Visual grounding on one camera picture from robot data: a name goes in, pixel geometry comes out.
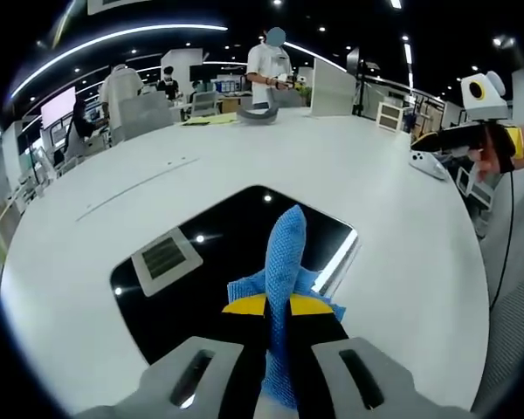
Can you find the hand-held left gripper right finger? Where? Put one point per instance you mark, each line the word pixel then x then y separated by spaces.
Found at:
pixel 375 375

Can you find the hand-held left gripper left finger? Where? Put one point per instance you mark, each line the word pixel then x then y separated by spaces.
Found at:
pixel 166 375

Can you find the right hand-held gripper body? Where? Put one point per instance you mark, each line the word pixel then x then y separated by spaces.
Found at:
pixel 489 107

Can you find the blue cleaning cloth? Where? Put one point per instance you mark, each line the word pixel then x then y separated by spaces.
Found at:
pixel 286 244

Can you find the black tablet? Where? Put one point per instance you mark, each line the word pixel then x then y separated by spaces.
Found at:
pixel 227 218

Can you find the person's right hand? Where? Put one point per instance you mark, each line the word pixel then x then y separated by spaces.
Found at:
pixel 484 163

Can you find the white handheld controller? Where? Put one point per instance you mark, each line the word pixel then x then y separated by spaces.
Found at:
pixel 425 161

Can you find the white drawer unit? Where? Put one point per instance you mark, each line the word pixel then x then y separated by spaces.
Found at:
pixel 389 117
pixel 476 187

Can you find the black tripod stand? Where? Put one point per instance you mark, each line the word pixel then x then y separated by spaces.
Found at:
pixel 361 74

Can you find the white upright board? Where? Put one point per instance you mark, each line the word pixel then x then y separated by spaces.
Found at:
pixel 332 87

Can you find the grey curved band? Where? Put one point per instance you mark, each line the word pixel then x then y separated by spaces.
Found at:
pixel 257 117

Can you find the yellow paper sheet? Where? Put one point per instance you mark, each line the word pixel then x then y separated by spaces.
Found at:
pixel 209 120

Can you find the white office chair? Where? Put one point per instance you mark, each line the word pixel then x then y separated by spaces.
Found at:
pixel 204 102

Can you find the grey upright panel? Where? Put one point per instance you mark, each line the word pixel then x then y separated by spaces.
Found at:
pixel 146 115

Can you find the curved ceiling light strip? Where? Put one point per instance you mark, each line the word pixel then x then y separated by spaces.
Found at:
pixel 122 37

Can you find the ceiling air vent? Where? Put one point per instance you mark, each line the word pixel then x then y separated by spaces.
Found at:
pixel 118 5

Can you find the pink wall screen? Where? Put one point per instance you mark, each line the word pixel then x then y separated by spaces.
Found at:
pixel 57 107

